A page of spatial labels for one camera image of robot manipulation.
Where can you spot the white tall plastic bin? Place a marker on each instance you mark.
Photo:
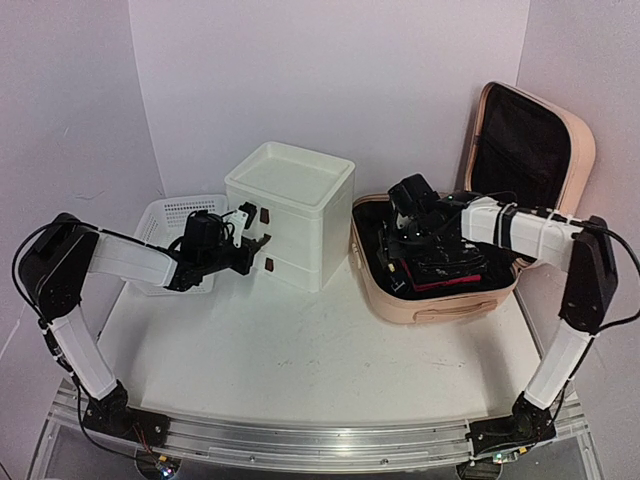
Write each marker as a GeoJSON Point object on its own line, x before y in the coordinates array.
{"type": "Point", "coordinates": [304, 200]}

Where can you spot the red folded garment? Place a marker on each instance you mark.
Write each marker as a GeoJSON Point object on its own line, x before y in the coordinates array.
{"type": "Point", "coordinates": [427, 285]}

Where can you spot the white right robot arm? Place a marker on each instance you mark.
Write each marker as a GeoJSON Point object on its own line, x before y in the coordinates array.
{"type": "Point", "coordinates": [584, 292]}

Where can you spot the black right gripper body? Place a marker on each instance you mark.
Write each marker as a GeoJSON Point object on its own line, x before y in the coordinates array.
{"type": "Point", "coordinates": [416, 235]}

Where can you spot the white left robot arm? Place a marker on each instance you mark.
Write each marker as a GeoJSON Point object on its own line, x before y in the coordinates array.
{"type": "Point", "coordinates": [58, 262]}

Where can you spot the black folded clothes stack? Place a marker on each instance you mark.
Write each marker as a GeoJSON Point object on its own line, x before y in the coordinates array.
{"type": "Point", "coordinates": [441, 261]}

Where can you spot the beige hard-shell suitcase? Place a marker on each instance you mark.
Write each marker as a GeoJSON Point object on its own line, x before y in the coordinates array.
{"type": "Point", "coordinates": [528, 164]}

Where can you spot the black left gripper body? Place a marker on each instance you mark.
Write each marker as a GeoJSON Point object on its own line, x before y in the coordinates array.
{"type": "Point", "coordinates": [213, 260]}

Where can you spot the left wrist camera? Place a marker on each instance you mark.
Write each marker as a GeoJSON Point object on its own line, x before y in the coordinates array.
{"type": "Point", "coordinates": [241, 219]}

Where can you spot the aluminium front rail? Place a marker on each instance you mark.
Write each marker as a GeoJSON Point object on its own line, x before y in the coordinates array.
{"type": "Point", "coordinates": [320, 448]}

